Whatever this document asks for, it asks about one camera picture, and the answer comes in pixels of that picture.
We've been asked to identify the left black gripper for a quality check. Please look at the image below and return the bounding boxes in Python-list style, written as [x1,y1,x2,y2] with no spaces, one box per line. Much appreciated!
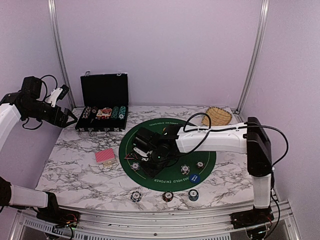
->
[23,100,77,128]

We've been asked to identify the white chips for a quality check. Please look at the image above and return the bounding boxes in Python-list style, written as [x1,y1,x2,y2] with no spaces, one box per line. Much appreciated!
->
[130,162,141,171]
[180,165,190,175]

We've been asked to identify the red chips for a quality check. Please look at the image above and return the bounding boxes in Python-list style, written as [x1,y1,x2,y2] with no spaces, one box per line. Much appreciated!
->
[196,161,205,169]

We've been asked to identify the blue small blind button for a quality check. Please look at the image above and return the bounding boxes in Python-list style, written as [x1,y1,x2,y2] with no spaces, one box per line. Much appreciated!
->
[189,174,201,184]

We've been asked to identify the red black chip stack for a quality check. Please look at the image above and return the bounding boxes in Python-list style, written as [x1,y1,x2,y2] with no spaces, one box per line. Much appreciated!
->
[162,191,174,202]

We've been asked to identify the red playing card deck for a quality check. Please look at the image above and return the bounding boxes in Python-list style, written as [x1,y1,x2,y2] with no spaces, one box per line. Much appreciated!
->
[94,148,117,167]

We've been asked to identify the teal chip stack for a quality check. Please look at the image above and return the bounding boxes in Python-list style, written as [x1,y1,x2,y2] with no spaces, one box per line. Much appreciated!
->
[188,189,199,202]

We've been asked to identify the black triangular dealer button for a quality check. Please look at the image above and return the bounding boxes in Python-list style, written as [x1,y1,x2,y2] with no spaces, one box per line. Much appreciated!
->
[125,153,135,160]

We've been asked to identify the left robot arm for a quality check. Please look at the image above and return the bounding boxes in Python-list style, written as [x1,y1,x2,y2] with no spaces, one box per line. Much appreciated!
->
[0,76,78,224]

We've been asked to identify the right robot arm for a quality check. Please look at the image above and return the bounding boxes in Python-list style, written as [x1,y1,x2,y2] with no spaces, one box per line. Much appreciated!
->
[132,117,273,224]

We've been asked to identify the beige blue chips in case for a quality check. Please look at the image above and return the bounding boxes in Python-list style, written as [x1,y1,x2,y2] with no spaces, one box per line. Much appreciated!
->
[81,106,92,119]

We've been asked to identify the brown chips in case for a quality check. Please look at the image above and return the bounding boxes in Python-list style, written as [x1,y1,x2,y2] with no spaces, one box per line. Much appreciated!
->
[91,106,98,114]

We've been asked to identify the round green poker mat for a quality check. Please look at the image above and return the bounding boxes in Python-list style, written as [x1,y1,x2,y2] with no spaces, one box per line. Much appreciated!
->
[119,118,217,192]

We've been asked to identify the card deck in case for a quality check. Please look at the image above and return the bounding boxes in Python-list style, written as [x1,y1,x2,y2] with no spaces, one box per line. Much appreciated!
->
[95,107,113,120]

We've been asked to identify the black poker chip case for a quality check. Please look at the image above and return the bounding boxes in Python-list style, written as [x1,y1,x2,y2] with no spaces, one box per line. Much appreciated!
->
[75,73,129,133]

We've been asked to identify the green chips row in case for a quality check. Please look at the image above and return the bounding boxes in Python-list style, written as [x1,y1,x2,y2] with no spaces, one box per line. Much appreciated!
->
[110,106,120,120]

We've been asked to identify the teal chips row in case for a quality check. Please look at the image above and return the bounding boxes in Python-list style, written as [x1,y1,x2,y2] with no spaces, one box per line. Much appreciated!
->
[118,106,126,120]

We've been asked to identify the woven bamboo tray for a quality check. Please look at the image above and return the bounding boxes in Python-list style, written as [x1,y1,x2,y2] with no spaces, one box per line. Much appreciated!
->
[201,106,232,127]

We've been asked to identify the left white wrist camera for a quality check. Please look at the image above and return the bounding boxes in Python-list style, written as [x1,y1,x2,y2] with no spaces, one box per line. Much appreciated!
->
[45,84,70,108]

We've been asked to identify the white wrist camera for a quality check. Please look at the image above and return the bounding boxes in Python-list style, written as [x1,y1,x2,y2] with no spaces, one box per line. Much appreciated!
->
[45,84,70,108]
[133,147,149,161]

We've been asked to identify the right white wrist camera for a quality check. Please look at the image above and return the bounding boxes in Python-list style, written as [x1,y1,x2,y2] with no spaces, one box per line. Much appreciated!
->
[133,147,149,161]

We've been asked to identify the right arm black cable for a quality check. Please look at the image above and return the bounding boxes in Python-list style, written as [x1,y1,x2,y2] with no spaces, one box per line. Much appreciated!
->
[124,112,290,233]

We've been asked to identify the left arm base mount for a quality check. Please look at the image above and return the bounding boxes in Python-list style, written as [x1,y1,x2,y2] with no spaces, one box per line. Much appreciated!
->
[36,209,80,228]

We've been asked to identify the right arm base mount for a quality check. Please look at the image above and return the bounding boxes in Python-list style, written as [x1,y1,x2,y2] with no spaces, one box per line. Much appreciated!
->
[230,209,275,229]

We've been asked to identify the right aluminium frame post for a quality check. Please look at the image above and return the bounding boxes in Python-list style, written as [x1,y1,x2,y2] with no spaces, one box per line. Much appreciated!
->
[234,0,270,115]

